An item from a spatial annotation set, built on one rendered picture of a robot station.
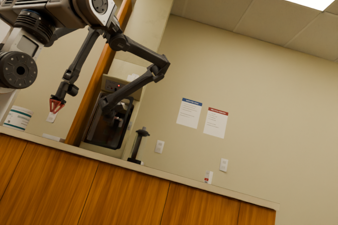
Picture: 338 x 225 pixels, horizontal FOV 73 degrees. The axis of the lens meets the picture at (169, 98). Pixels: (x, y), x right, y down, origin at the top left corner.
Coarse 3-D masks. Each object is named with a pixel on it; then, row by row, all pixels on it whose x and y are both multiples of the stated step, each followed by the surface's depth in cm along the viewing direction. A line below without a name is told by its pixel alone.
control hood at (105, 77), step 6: (102, 78) 176; (108, 78) 175; (114, 78) 174; (120, 78) 174; (102, 84) 177; (126, 84) 175; (108, 90) 179; (138, 90) 176; (132, 96) 179; (138, 96) 179
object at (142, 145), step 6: (138, 132) 163; (144, 132) 163; (138, 138) 162; (144, 138) 163; (138, 144) 161; (144, 144) 163; (132, 150) 160; (138, 150) 159; (132, 156) 158; (138, 156) 159
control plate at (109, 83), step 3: (108, 81) 176; (111, 81) 175; (105, 84) 177; (108, 84) 177; (111, 84) 176; (114, 84) 176; (117, 84) 176; (120, 84) 176; (123, 84) 175; (105, 87) 178; (114, 87) 177; (117, 87) 177; (120, 87) 177; (111, 90) 179; (114, 90) 178; (117, 90) 178
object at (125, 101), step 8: (128, 96) 170; (128, 104) 167; (96, 112) 173; (120, 112) 166; (128, 112) 164; (96, 120) 170; (96, 128) 167; (104, 128) 165; (112, 128) 163; (120, 128) 161; (88, 136) 167; (96, 136) 165; (104, 136) 162; (112, 136) 160; (120, 136) 158; (96, 144) 162; (104, 144) 160; (112, 144) 158
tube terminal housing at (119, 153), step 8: (112, 64) 189; (120, 64) 190; (128, 64) 191; (112, 72) 187; (120, 72) 188; (128, 72) 189; (136, 72) 189; (144, 72) 190; (144, 88) 190; (136, 104) 181; (136, 112) 181; (128, 136) 173; (80, 144) 168; (88, 144) 168; (104, 152) 168; (112, 152) 168; (120, 152) 169
